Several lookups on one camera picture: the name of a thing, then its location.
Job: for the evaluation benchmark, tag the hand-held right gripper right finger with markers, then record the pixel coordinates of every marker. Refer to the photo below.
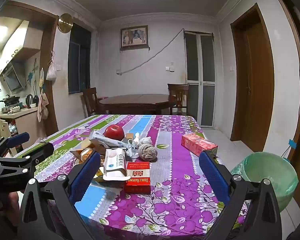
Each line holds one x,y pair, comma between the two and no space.
213,177

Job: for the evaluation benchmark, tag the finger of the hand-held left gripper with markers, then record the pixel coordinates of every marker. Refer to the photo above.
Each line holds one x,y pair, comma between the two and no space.
17,139
40,152

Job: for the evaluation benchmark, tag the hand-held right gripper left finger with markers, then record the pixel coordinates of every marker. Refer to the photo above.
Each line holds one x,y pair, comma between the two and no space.
86,177

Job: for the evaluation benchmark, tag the white plastic packet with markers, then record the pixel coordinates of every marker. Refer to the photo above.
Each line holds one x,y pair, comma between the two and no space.
102,140

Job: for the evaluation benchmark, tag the bin with green bag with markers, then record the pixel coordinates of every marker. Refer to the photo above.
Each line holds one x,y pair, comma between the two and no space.
267,170

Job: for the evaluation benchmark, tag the grey sock ball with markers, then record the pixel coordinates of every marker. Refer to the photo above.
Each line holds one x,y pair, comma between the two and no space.
147,151

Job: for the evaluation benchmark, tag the person's left hand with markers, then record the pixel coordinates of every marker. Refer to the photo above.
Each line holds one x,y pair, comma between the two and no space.
12,202

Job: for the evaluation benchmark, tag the kitchen counter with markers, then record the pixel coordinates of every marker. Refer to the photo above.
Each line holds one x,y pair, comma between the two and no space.
17,125

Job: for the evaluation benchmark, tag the white medicine box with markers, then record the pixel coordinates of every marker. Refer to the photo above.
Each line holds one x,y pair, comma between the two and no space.
115,162

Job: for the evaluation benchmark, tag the red juice carton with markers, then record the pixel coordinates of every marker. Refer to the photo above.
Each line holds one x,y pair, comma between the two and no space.
197,143

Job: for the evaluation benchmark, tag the black wok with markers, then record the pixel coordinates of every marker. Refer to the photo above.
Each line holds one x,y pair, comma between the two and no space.
10,101

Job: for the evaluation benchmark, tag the hanging pink cloth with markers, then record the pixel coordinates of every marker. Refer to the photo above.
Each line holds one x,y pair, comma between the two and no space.
42,107

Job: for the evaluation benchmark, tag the electric kettle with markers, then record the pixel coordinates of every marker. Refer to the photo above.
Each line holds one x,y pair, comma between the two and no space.
29,100

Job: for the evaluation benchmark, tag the purple floral tablecloth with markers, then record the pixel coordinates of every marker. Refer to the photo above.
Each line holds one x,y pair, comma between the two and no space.
180,205

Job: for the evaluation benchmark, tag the red cigarette box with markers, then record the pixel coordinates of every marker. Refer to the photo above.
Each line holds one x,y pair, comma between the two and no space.
137,177

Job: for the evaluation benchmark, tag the red apple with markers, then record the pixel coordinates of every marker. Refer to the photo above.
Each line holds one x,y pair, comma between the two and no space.
114,132

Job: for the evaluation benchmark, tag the steel range hood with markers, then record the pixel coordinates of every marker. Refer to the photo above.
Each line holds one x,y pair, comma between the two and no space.
12,77

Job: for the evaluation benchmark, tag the cream sock ball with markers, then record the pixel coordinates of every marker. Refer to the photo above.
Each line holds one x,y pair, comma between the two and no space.
146,140

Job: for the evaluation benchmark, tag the dark wooden chair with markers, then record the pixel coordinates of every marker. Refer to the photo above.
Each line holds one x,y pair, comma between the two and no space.
178,95
91,100

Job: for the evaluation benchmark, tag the hanging white plastic bag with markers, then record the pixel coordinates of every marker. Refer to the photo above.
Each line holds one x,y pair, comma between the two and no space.
51,71

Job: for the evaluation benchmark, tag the blue tape tag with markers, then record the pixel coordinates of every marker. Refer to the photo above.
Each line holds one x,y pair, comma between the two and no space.
293,143

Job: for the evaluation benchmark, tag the round dark wooden table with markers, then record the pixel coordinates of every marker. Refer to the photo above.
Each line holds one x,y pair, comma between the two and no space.
137,100

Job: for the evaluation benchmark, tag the glass double door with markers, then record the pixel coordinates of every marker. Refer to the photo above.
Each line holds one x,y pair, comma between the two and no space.
200,80

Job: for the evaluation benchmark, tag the dark window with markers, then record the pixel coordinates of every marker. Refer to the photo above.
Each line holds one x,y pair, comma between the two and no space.
79,60

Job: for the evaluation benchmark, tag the kitchen ceiling light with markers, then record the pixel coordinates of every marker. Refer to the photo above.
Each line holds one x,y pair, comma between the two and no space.
0,33

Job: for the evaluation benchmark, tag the kitchen door frame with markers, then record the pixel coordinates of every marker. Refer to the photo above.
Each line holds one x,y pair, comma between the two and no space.
51,55

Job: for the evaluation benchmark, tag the kitchen wall cabinet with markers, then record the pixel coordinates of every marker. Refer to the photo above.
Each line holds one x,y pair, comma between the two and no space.
17,42

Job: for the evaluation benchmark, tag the white wall switch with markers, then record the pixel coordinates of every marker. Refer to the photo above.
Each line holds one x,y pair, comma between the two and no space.
169,68

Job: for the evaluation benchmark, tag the gold round wall clock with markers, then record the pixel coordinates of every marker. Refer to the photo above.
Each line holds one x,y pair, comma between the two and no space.
65,23

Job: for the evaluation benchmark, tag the wooden door frame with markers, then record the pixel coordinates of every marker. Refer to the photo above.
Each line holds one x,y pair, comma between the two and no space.
298,80

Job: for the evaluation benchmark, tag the framed wall picture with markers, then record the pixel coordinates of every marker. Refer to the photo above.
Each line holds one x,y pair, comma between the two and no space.
134,37

